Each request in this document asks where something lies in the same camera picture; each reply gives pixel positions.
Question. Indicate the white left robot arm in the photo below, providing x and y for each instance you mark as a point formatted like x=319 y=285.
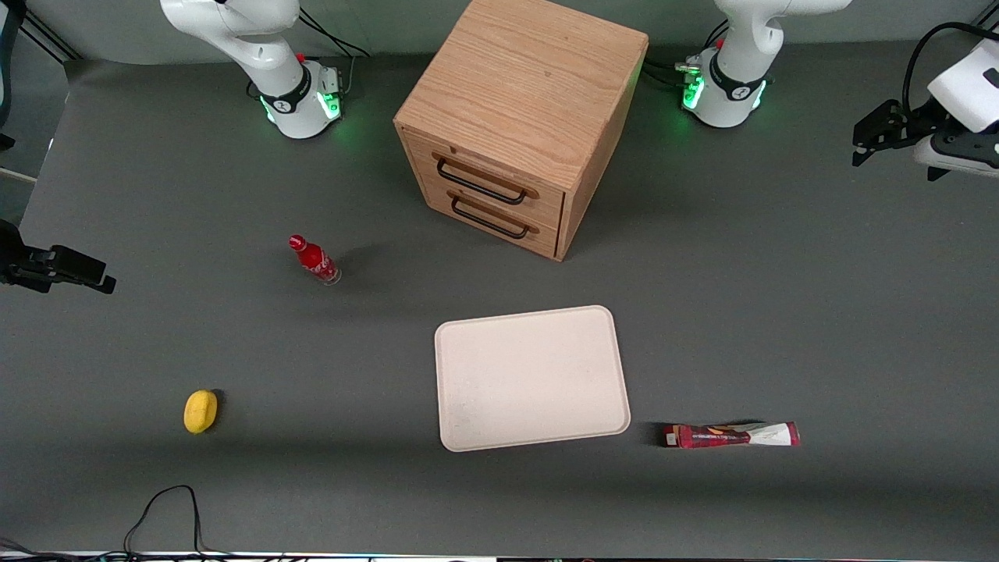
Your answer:
x=734 y=70

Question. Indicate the red cookie box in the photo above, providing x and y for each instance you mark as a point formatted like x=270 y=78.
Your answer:
x=730 y=435

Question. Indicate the white rectangular tray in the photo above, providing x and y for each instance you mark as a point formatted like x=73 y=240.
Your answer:
x=531 y=378

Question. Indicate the wooden drawer cabinet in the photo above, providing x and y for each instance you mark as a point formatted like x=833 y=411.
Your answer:
x=523 y=86

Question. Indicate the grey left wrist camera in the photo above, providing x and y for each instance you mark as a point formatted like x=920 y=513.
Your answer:
x=960 y=152

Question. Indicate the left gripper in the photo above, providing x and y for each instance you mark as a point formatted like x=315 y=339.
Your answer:
x=918 y=125

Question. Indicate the yellow lemon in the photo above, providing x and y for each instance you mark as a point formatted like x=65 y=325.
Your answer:
x=200 y=411

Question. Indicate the red cola bottle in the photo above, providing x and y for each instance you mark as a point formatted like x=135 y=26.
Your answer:
x=314 y=260

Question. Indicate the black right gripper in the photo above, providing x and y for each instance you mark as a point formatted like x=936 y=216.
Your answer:
x=17 y=262

